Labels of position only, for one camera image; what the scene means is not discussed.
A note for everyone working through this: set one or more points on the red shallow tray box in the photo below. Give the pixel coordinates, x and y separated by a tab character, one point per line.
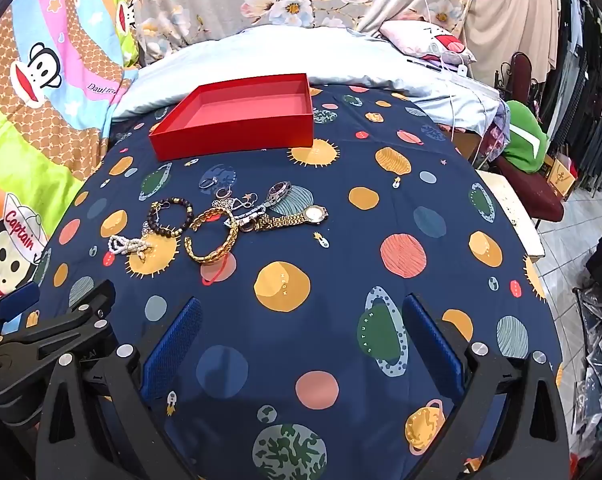
247	114

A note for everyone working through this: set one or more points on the pink cartoon plush pillow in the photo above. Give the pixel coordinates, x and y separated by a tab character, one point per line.
427	41

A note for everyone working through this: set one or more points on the green white cloth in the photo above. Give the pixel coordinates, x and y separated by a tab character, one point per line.
528	142

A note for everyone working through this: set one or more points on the silver purple-dial wristwatch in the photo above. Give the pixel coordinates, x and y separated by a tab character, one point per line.
276	194

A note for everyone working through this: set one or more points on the gold link wristwatch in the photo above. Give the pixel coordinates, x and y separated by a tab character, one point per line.
313	214

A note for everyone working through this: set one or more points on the dark red chair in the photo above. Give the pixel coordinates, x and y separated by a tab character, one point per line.
533	190

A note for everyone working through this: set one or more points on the navy planet print bedsheet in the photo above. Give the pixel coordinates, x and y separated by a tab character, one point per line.
302	368

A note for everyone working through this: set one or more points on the hanging dark clothes rack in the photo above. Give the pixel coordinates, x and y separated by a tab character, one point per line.
575	129

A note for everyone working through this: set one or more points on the gold twisted cuff bangle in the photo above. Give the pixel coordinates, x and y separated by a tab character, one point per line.
211	235

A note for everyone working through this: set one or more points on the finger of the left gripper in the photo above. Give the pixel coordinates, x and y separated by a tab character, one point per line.
18	301
86	320

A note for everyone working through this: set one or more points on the colourful monkey cartoon blanket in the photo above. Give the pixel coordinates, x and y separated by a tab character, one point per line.
64	66

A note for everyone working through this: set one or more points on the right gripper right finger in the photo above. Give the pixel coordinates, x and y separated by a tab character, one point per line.
530	439

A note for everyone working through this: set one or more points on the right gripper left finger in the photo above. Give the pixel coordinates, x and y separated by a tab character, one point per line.
97	421

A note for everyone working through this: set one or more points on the beige curtain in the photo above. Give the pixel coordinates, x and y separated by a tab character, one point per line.
494	30

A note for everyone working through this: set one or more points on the light blue duvet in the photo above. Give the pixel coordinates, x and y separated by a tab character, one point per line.
327	56

